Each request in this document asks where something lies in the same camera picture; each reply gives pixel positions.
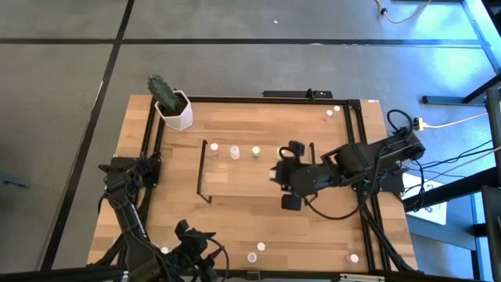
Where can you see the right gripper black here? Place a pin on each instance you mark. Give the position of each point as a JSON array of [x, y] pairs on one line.
[[297, 176]]

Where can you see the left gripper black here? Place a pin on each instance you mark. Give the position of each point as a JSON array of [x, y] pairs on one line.
[[192, 244]]

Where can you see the teal medicine bottle white cap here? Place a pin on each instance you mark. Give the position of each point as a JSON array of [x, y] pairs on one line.
[[255, 150], [164, 250]]

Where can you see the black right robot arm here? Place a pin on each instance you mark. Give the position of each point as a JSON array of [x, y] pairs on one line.
[[352, 160]]

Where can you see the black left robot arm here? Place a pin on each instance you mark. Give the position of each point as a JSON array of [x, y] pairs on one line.
[[133, 235]]

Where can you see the wooden shelf black metal legs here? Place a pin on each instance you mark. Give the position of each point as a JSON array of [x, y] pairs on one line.
[[242, 180]]

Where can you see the black rectangular bar box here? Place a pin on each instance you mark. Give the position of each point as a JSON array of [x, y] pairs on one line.
[[289, 94]]

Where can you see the white faceted plant pot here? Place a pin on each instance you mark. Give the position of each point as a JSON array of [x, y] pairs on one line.
[[181, 117]]

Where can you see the yellow power plug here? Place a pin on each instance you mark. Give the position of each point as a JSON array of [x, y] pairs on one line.
[[421, 124]]

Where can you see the white box blue print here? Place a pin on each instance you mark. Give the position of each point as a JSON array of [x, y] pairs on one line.
[[430, 203]]

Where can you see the black horizontal beam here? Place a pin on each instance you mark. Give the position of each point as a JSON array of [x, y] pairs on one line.
[[47, 270]]

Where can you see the black metal beam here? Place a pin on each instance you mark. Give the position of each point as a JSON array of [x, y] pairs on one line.
[[450, 189]]

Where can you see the green cactus plant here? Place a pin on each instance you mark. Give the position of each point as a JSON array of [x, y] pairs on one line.
[[162, 92]]

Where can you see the black floor stand foot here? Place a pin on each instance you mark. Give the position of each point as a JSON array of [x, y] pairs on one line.
[[442, 100]]

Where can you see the small black camera box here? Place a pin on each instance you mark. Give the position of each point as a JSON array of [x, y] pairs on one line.
[[253, 275]]

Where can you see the silver aluminium bracket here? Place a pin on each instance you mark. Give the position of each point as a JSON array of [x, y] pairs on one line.
[[362, 277]]

